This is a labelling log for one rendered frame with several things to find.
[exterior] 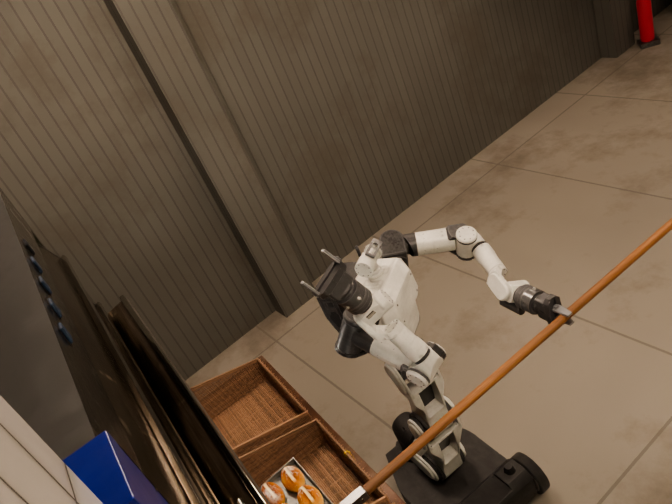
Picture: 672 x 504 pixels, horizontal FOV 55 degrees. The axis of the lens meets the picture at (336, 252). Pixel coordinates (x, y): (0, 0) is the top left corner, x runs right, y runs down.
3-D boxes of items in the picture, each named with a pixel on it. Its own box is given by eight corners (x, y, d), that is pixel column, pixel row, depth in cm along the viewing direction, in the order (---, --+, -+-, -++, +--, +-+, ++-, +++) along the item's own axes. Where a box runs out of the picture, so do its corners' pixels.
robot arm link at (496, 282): (528, 290, 225) (506, 262, 232) (510, 292, 220) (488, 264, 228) (518, 302, 229) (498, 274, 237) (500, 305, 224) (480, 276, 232)
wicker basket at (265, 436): (233, 504, 277) (203, 465, 262) (191, 434, 322) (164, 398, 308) (322, 433, 290) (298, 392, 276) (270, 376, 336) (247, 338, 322)
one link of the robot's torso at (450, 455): (419, 469, 299) (400, 414, 267) (450, 441, 305) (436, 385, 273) (442, 492, 288) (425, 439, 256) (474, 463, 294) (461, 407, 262)
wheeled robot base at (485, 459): (376, 485, 325) (354, 444, 308) (451, 421, 340) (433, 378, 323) (461, 574, 273) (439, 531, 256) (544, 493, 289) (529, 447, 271)
